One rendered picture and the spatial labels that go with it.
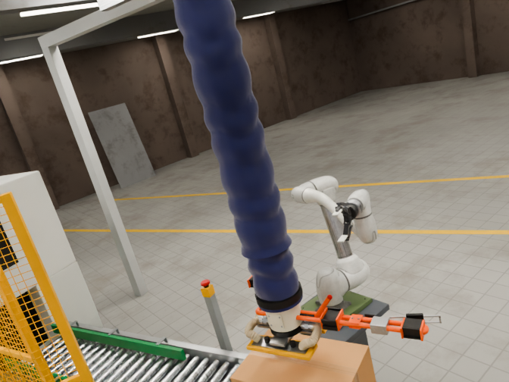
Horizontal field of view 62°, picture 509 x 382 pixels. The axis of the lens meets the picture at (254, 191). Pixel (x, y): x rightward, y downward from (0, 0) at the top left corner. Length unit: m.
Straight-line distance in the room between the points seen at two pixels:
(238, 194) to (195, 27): 0.67
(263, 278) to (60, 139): 11.50
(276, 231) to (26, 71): 11.70
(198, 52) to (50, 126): 11.49
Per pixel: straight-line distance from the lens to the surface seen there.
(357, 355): 2.27
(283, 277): 1.93
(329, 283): 2.74
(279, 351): 2.10
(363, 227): 2.29
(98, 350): 3.91
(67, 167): 13.14
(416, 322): 1.90
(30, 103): 13.02
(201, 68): 1.70
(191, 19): 1.70
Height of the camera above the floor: 2.39
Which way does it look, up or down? 16 degrees down
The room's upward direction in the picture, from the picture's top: 15 degrees counter-clockwise
